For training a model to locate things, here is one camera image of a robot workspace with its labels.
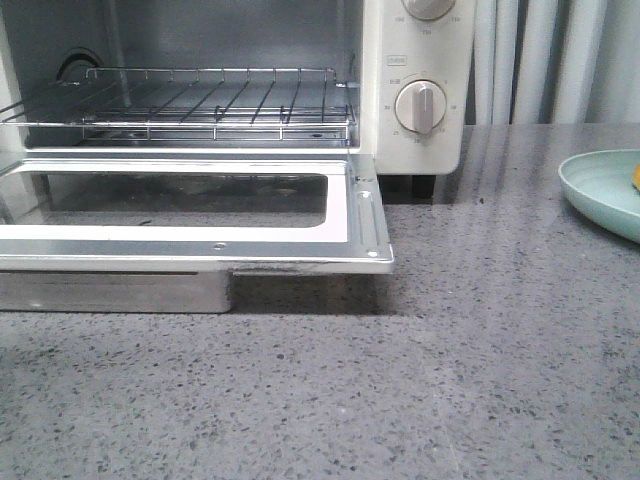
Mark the golden croissant bread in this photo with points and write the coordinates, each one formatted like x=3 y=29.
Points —
x=636 y=178

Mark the lower oven timer knob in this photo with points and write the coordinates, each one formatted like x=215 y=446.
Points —
x=420 y=106

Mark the white toaster oven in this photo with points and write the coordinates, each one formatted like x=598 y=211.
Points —
x=376 y=45

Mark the oven glass door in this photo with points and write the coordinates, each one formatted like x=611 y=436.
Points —
x=166 y=232

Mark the upper oven temperature knob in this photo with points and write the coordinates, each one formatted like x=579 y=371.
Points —
x=428 y=10

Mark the grey curtain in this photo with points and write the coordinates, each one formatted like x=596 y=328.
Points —
x=561 y=62

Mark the light green round plate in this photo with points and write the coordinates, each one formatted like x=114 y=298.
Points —
x=600 y=186

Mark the metal wire oven rack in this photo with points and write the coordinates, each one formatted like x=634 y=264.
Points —
x=195 y=106

